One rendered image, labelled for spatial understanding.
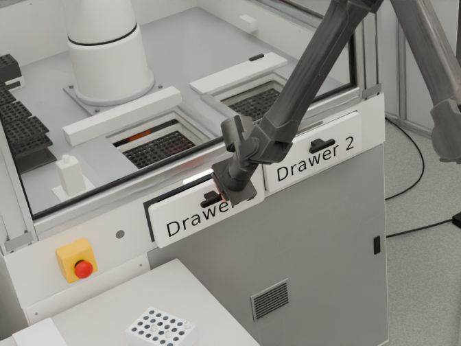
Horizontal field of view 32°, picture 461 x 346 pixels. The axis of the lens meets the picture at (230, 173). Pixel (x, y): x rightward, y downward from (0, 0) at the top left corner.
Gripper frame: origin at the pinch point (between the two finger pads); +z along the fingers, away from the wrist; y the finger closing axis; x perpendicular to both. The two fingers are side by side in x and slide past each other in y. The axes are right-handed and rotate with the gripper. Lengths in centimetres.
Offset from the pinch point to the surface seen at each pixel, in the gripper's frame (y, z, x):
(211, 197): 0.7, -0.8, 3.4
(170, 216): 1.3, 2.6, 13.1
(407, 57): 56, 106, -152
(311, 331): -32, 52, -25
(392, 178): 13, 119, -120
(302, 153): 3.2, 3.3, -24.9
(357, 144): 0.8, 6.5, -41.6
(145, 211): 5.1, 3.7, 17.4
